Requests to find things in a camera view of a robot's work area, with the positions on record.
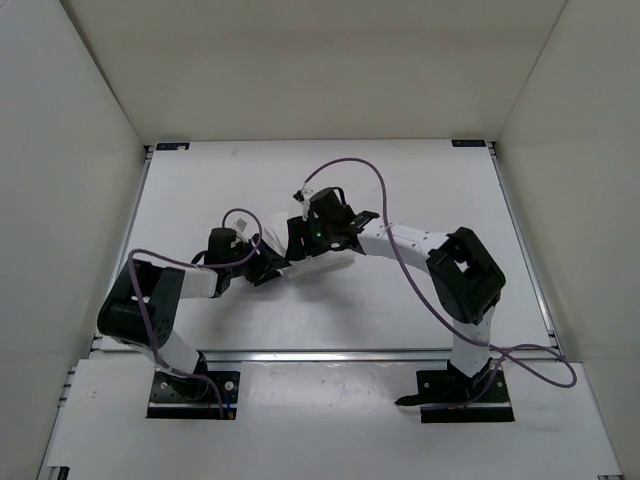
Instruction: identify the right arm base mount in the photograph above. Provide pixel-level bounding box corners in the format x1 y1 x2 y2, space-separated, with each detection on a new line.
394 361 515 424

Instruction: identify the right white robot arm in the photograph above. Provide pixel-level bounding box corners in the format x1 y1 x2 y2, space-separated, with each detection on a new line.
285 187 506 401

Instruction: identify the purple cable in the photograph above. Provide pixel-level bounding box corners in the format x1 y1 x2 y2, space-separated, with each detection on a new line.
302 158 577 390
128 208 264 420

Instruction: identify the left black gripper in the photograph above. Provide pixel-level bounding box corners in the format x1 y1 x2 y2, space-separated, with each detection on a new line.
226 232 289 287

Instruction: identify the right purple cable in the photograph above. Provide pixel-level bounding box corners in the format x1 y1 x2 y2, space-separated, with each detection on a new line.
302 158 577 390

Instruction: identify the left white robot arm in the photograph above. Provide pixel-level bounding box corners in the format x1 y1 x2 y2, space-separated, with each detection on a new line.
97 227 291 398

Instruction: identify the aluminium front rail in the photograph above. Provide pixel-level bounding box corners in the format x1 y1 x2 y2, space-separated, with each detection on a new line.
205 349 450 363

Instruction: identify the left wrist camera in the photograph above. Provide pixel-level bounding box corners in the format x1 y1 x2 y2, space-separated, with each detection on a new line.
235 218 247 232

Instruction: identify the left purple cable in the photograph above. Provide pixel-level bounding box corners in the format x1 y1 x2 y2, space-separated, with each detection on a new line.
128 208 264 420

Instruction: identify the white pleated skirt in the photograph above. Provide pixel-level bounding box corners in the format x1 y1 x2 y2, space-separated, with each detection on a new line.
263 212 355 280

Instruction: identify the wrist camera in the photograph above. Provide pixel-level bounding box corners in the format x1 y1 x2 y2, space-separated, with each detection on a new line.
235 218 247 232
292 185 315 221

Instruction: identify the left blue corner label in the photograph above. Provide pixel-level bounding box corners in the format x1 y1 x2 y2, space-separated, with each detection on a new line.
155 142 190 151

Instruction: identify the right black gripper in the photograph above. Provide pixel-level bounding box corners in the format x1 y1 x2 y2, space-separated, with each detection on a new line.
286 213 337 262

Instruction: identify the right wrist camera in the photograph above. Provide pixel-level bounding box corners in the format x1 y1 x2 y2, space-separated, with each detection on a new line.
292 185 315 221

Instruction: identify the right blue corner label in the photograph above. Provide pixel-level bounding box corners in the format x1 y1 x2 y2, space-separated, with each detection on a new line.
451 139 486 148

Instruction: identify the blue corner label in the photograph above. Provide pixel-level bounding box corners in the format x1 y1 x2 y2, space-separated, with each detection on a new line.
451 139 486 148
155 142 190 151

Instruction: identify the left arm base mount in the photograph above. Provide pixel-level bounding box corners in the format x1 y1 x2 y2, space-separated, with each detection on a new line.
146 370 241 421

